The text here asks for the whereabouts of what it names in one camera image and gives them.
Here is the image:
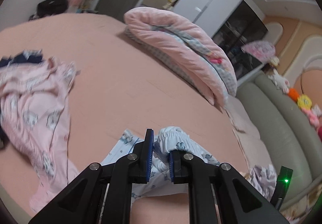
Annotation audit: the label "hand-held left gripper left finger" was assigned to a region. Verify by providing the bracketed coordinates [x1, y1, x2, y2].
[29, 129, 154, 224]

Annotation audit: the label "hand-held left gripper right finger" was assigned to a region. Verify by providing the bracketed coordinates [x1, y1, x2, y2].
[169, 150, 290, 224]

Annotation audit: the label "light blue printed shorts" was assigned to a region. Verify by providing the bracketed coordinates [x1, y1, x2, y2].
[101, 126, 221, 197]

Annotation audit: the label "white garment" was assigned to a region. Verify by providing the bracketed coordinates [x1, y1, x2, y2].
[249, 165, 278, 197]

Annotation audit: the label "grey padded headboard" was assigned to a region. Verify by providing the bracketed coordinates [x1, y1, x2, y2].
[236, 73, 322, 205]

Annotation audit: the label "pink plush toy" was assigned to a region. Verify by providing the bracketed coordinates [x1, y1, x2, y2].
[303, 105, 322, 127]

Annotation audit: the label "bed with pink sheet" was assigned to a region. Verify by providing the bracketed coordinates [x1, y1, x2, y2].
[0, 13, 267, 224]

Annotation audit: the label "yellow sunflower plush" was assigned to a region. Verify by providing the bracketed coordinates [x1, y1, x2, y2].
[297, 95, 313, 110]

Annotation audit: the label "orange plush toy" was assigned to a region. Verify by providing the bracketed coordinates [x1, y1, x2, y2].
[288, 88, 301, 101]

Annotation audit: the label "white bunny plush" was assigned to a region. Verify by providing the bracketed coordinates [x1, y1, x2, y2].
[268, 68, 290, 94]

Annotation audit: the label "gold hoop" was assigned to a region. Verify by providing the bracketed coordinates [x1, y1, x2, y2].
[299, 66, 322, 97]

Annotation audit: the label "folded pink quilt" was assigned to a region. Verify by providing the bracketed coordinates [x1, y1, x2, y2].
[124, 6, 238, 108]

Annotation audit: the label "pink printed pajama garment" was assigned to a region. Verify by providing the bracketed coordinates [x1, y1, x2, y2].
[0, 57, 81, 212]

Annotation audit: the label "pink printed cloth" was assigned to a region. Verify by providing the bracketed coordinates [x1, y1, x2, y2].
[241, 40, 276, 60]

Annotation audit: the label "black glass cabinet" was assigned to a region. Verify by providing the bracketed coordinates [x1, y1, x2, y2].
[211, 0, 268, 84]

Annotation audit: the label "navy garment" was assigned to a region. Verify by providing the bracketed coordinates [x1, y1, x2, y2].
[0, 49, 45, 69]

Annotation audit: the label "white wardrobe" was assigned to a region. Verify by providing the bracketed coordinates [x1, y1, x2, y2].
[173, 0, 242, 39]

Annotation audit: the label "black backpack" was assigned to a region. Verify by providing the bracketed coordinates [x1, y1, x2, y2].
[36, 0, 68, 17]

